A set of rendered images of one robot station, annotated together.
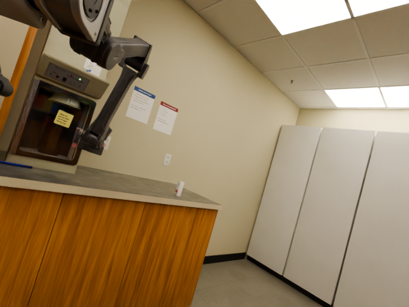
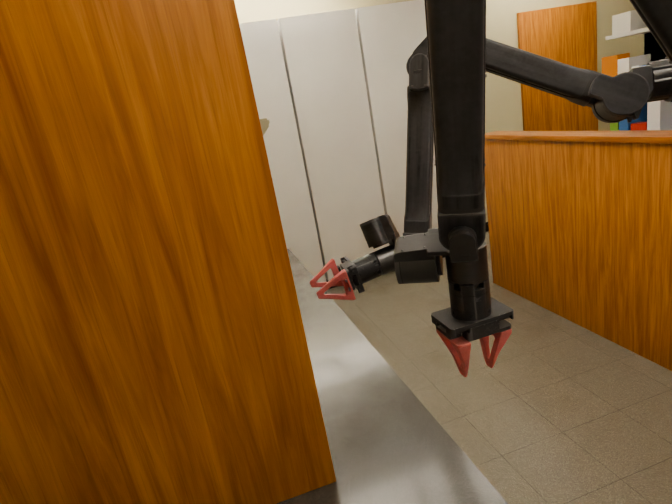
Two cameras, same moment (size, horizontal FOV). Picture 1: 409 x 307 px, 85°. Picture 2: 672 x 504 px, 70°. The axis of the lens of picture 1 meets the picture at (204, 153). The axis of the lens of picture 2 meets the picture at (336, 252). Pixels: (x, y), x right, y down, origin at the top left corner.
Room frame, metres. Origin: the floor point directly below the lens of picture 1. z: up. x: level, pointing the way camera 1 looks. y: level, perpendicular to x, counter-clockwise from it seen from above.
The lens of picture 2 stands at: (0.65, 1.46, 1.51)
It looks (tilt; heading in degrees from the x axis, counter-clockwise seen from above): 17 degrees down; 299
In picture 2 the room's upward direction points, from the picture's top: 10 degrees counter-clockwise
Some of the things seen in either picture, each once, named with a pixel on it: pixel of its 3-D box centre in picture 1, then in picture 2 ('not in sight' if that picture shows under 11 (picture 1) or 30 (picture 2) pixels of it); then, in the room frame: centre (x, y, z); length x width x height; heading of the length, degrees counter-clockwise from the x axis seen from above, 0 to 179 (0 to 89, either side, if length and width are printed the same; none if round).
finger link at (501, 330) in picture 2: not in sight; (479, 341); (0.80, 0.81, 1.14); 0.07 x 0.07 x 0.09; 43
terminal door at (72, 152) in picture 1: (57, 125); not in sight; (1.24, 0.82, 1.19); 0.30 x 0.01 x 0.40; 132
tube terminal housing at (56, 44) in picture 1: (60, 102); not in sight; (1.34, 0.91, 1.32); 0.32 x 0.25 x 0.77; 133
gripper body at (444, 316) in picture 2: not in sight; (470, 300); (0.80, 0.82, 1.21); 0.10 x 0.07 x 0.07; 43
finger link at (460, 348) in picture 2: not in sight; (468, 345); (0.81, 0.82, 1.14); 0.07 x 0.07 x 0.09; 43
